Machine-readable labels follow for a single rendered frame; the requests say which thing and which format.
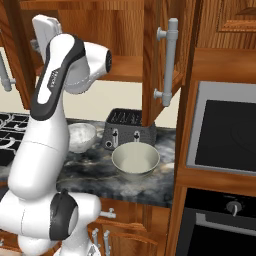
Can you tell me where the grey toaster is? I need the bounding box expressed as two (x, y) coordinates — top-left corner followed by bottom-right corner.
(101, 107), (158, 152)

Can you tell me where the grey drawer handle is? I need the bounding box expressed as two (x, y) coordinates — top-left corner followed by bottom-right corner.
(99, 207), (117, 220)

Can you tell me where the wooden cabinet door long handle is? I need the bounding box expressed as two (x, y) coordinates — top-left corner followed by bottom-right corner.
(141, 0), (203, 128)

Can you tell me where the wooden drawer front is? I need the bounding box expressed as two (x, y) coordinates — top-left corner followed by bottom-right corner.
(97, 197), (175, 231)

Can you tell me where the white marbled bowl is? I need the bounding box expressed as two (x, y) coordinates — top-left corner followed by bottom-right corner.
(67, 122), (98, 155)

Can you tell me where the wooden base cabinet door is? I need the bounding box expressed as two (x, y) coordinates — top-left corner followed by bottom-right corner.
(99, 222), (160, 256)

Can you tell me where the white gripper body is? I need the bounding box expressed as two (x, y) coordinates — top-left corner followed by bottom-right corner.
(31, 14), (64, 64)

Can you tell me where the wooden cupboard over microwave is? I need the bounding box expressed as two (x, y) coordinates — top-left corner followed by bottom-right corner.
(195, 0), (256, 50)

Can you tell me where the long grey cabinet handle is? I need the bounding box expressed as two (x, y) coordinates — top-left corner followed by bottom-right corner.
(153, 17), (180, 108)

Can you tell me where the silver and black microwave oven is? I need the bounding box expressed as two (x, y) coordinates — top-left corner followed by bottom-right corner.
(185, 80), (256, 177)

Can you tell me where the wooden wall cabinet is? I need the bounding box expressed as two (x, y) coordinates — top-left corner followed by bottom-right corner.
(19, 0), (185, 88)

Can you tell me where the pale grey-green bowl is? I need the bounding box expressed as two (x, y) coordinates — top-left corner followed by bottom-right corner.
(111, 141), (161, 178)

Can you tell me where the black gas hob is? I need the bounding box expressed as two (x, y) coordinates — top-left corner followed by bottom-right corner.
(0, 112), (32, 168)

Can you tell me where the grey oven knob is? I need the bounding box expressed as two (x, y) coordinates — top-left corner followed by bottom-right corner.
(226, 200), (243, 218)

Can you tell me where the grey base cabinet handle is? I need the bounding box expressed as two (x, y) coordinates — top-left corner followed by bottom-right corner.
(91, 227), (101, 251)
(102, 229), (112, 256)

